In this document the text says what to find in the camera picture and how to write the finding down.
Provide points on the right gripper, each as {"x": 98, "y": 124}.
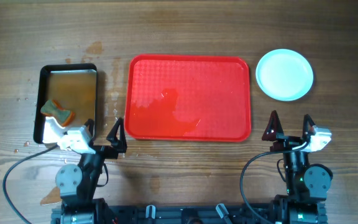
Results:
{"x": 286, "y": 142}

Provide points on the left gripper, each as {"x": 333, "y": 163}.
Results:
{"x": 118, "y": 144}

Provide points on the white plate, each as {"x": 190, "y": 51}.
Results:
{"x": 284, "y": 75}

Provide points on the orange green sponge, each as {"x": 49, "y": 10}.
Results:
{"x": 53, "y": 109}

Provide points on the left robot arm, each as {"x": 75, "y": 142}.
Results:
{"x": 78, "y": 183}

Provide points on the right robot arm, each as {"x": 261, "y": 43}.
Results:
{"x": 307, "y": 184}

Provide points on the red plastic tray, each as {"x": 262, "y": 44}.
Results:
{"x": 188, "y": 98}

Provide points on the black metal water pan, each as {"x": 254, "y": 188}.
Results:
{"x": 75, "y": 88}

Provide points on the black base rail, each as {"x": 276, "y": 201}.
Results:
{"x": 197, "y": 214}

